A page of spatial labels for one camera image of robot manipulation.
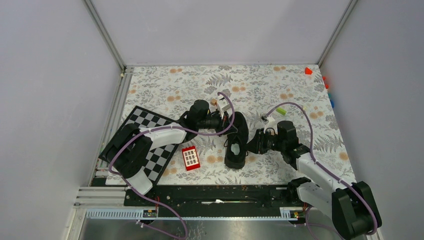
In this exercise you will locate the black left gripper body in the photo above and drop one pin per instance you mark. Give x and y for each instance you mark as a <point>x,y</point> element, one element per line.
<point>224,121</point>

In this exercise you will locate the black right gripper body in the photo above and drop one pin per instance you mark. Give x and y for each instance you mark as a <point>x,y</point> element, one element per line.
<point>266,142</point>

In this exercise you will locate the black sneaker shoe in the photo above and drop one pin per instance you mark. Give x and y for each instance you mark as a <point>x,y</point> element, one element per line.
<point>242,131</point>

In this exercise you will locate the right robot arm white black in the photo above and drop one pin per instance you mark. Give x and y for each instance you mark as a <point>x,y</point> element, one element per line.
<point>350,205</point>

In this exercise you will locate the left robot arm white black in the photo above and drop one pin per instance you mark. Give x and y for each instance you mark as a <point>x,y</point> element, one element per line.
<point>184,129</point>

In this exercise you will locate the small wooden cube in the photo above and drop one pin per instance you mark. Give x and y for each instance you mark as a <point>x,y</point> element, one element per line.
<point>213,102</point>

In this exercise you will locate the green rectangular block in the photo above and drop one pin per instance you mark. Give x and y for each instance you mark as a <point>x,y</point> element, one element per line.
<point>281,111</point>

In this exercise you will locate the floral patterned table mat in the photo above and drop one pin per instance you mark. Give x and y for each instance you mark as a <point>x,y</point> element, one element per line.
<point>254,90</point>

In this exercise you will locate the red toy calculator block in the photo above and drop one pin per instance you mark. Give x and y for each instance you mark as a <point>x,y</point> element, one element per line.
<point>190,158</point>

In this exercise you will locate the black white chessboard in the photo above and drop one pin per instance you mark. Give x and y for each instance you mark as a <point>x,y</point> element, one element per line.
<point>153,162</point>

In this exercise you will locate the red triangular block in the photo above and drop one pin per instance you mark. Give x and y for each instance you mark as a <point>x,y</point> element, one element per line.
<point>308,71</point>

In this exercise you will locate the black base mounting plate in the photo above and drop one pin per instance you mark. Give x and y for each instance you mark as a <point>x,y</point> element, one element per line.
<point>232,196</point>

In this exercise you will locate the orange red toy piece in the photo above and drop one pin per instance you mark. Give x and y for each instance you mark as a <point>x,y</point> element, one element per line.
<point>326,83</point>

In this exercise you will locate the grey slotted cable duct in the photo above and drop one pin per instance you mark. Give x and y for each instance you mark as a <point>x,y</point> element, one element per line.
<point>208,213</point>

